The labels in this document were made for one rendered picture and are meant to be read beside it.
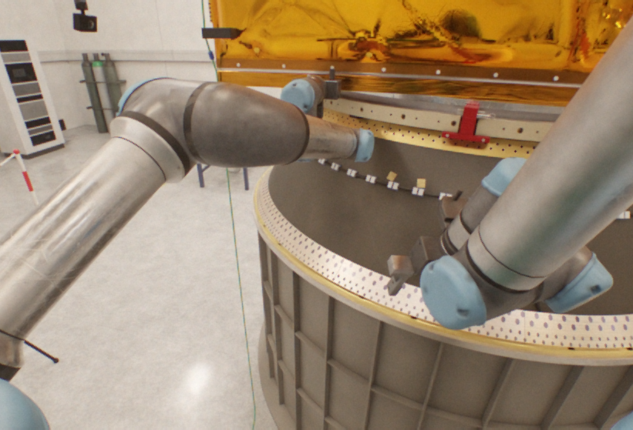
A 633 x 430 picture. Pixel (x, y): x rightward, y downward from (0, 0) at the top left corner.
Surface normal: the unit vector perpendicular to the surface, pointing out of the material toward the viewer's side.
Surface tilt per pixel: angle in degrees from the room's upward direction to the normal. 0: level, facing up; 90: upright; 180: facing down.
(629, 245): 62
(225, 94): 35
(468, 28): 88
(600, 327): 43
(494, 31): 86
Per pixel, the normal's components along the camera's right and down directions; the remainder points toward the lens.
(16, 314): 0.87, 0.13
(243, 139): 0.34, 0.47
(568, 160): -0.90, 0.22
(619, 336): 0.04, -0.33
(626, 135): -0.69, 0.45
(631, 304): 0.08, 0.00
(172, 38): -0.22, 0.44
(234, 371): 0.01, -0.89
